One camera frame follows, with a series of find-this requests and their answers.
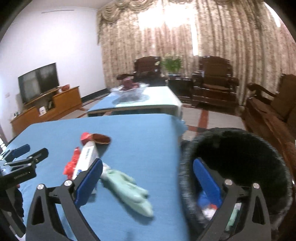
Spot green rubber glove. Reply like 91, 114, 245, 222
100, 163, 154, 218
225, 202, 241, 232

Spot clear white plastic bag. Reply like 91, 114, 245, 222
202, 205, 218, 220

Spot blue plastic bag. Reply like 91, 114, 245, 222
197, 191, 217, 210

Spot black lined trash bin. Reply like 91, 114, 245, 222
179, 128, 295, 240

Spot red plastic wrapper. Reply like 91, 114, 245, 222
63, 147, 81, 179

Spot white blue carton box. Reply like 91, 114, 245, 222
72, 141, 99, 180

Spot wooden tv cabinet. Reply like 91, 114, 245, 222
11, 87, 82, 135

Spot red brown paper cup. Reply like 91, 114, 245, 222
80, 132, 111, 145

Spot flat screen television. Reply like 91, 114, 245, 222
18, 63, 60, 103

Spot blue tablecloth near table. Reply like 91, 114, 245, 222
8, 114, 190, 240

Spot blue tablecloth table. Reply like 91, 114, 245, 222
8, 114, 190, 240
87, 86, 182, 118

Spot dark wooden sofa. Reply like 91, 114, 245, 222
242, 74, 295, 176

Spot red fruit in bowl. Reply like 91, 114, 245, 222
121, 77, 140, 91

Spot glass fruit bowl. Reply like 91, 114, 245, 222
111, 83, 149, 102

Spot right dark wooden armchair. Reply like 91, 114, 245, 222
191, 56, 239, 110

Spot dark wooden armchair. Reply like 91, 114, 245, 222
191, 56, 239, 110
116, 56, 166, 87

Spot blue tablecloth far table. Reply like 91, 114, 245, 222
87, 86, 182, 118

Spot left dark wooden armchair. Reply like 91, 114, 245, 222
116, 56, 166, 87

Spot dark wooden side table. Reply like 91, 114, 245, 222
167, 76, 194, 101

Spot potted green plant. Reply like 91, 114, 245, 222
161, 54, 183, 75

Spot floral beige curtains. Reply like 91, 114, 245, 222
97, 1, 295, 104

